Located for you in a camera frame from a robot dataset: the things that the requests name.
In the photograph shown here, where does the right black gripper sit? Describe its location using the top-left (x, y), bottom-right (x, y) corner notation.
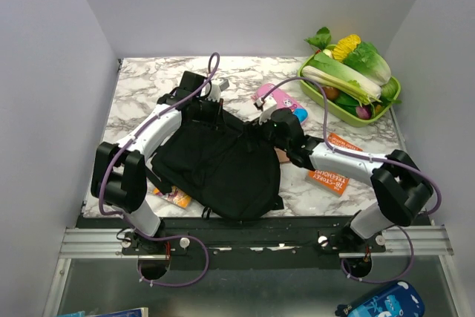
top-left (237, 110), bottom-right (290, 152)

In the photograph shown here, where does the brown leather wallet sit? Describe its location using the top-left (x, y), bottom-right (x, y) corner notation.
top-left (275, 148), bottom-right (290, 164)

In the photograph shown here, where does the black student backpack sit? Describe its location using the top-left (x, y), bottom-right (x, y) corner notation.
top-left (151, 111), bottom-right (284, 221)

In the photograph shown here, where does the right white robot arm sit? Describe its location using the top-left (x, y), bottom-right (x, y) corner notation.
top-left (244, 108), bottom-right (436, 252)

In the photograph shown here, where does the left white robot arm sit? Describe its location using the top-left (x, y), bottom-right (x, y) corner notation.
top-left (91, 68), bottom-right (221, 254)

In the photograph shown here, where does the pink pencil case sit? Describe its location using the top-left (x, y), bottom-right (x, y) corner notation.
top-left (252, 83), bottom-right (308, 124)

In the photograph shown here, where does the green vegetable tray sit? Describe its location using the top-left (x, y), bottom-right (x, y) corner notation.
top-left (298, 45), bottom-right (401, 128)

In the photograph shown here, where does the orange 78-storey treehouse book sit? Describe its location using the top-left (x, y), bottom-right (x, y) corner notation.
top-left (306, 133), bottom-right (362, 197)

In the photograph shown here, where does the Roald Dahl book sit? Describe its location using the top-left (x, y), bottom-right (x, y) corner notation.
top-left (153, 186), bottom-right (191, 209)

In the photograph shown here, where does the napa cabbage toy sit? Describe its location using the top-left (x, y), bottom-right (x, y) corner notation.
top-left (301, 52), bottom-right (381, 104)

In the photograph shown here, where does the green leaf sprig toy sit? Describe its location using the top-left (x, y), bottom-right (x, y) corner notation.
top-left (304, 27), bottom-right (332, 50)

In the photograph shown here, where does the yellow corn toy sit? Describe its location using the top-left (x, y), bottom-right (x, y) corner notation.
top-left (332, 34), bottom-right (361, 62)

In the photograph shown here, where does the green lettuce toy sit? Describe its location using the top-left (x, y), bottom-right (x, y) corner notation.
top-left (343, 42), bottom-right (391, 86)

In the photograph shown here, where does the blue pencil case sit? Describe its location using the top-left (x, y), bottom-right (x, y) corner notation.
top-left (335, 280), bottom-right (425, 317)

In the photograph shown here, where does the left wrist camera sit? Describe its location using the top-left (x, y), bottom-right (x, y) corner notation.
top-left (202, 79), bottom-right (229, 102)

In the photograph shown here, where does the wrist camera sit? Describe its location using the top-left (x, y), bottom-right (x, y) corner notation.
top-left (202, 79), bottom-right (229, 102)
top-left (255, 96), bottom-right (278, 125)

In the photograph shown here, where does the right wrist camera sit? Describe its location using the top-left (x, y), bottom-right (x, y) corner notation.
top-left (255, 96), bottom-right (278, 125)

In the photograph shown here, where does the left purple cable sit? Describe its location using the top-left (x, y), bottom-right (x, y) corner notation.
top-left (97, 51), bottom-right (209, 288)

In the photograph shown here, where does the purple cable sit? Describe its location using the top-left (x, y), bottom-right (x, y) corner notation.
top-left (97, 51), bottom-right (209, 288)
top-left (254, 76), bottom-right (442, 284)

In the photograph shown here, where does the black mounting base rail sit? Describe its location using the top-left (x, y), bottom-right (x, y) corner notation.
top-left (76, 215), bottom-right (394, 272)

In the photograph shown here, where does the aluminium extrusion rail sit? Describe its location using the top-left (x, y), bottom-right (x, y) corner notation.
top-left (59, 226), bottom-right (453, 260)

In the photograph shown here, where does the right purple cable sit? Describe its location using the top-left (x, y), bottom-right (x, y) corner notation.
top-left (254, 76), bottom-right (442, 284)

